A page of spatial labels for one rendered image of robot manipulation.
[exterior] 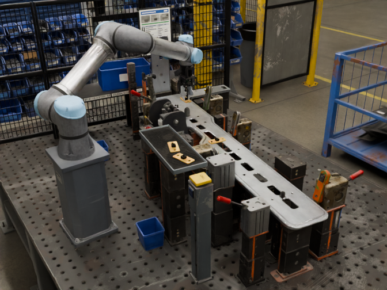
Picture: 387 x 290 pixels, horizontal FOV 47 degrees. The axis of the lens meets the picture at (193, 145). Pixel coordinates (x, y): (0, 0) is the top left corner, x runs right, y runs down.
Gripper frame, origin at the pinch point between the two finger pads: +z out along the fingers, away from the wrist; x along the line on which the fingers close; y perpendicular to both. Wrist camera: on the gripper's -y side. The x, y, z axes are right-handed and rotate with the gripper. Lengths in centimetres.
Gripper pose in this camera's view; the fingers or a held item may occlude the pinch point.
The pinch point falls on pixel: (185, 97)
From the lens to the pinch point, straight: 253.8
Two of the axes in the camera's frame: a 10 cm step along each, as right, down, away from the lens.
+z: 0.2, 8.8, 4.7
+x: 9.0, -2.2, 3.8
